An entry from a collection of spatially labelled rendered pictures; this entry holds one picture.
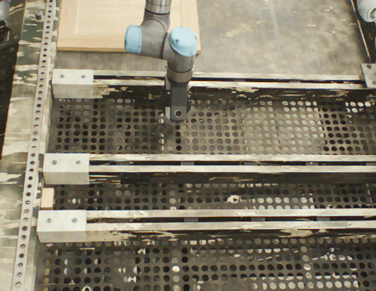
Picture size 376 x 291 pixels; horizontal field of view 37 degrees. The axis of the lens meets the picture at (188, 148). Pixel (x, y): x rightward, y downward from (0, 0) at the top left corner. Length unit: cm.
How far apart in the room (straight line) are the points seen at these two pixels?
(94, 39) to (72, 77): 23
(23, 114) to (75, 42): 36
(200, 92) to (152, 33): 36
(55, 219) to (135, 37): 52
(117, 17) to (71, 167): 67
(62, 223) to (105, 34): 75
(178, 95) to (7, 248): 62
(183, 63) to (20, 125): 53
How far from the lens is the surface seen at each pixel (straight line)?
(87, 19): 205
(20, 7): 207
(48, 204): 161
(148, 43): 151
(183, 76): 156
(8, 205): 159
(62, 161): 161
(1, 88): 230
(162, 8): 161
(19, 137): 170
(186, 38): 149
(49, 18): 200
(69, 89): 180
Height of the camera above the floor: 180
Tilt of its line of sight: 19 degrees down
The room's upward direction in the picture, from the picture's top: 73 degrees clockwise
